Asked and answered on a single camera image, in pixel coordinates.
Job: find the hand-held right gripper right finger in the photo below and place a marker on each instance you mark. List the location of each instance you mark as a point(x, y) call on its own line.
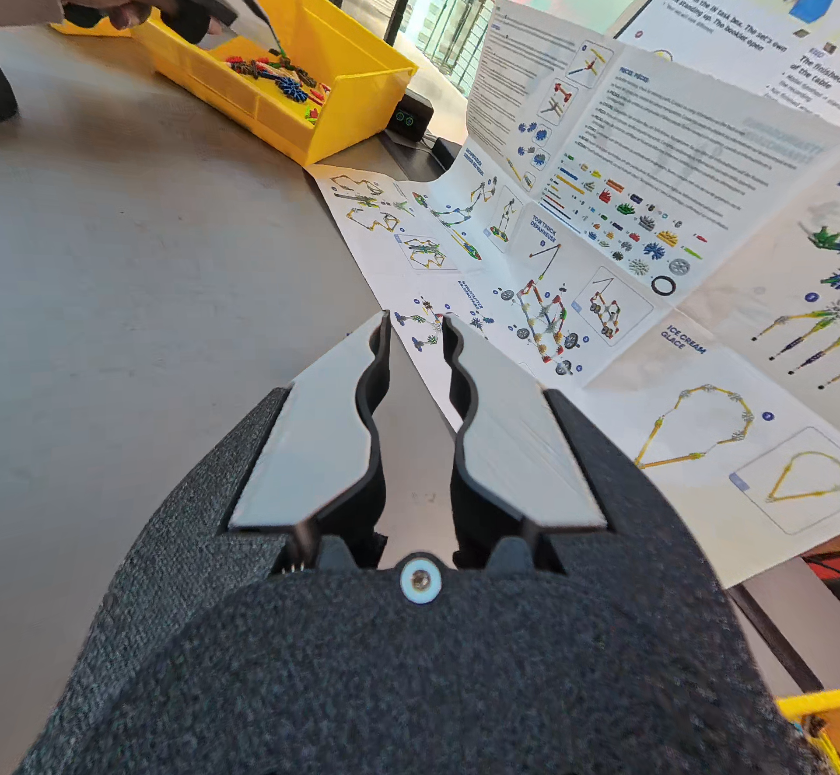
point(525, 454)

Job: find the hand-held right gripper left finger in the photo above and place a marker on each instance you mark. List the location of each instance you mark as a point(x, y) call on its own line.
point(309, 454)

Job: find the pile of toy pieces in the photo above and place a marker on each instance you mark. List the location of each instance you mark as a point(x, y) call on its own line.
point(276, 73)

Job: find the grey desk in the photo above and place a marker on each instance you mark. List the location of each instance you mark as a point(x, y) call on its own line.
point(131, 263)

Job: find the black device with green lights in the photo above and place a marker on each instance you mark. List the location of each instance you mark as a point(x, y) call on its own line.
point(411, 116)

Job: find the printed instruction sheet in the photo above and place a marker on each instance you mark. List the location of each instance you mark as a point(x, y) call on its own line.
point(630, 263)

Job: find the dark flat device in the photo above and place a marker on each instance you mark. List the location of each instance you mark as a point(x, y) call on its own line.
point(440, 155)

